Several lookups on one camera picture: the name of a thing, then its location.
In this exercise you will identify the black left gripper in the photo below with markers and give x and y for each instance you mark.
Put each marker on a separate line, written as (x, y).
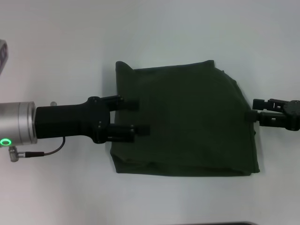
(70, 120)

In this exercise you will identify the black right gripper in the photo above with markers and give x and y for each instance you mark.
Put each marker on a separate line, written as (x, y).
(293, 114)

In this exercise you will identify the dark green FREE t-shirt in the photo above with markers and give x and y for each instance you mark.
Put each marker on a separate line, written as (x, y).
(187, 122)

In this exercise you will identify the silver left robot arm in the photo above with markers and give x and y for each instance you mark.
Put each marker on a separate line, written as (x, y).
(16, 124)

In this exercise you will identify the dark rounded panel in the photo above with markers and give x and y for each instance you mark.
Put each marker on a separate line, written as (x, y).
(234, 223)

